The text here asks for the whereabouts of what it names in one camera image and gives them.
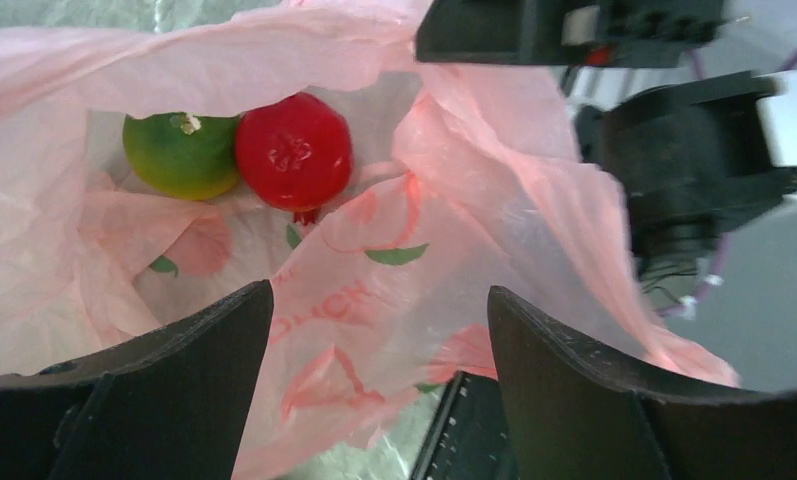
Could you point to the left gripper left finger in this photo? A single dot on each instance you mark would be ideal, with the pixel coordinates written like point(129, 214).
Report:
point(169, 404)

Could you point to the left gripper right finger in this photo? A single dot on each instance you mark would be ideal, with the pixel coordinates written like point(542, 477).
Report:
point(580, 409)

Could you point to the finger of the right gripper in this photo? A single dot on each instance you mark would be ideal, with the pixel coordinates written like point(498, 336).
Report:
point(492, 32)

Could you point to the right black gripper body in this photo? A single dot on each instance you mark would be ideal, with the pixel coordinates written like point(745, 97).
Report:
point(692, 158)

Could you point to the pink plastic bag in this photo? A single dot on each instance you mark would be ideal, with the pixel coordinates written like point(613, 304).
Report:
point(470, 178)

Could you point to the green fake fruit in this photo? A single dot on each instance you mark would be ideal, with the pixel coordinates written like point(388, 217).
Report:
point(183, 155)

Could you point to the red fake fruit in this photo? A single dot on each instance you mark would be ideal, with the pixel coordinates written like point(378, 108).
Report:
point(296, 155)

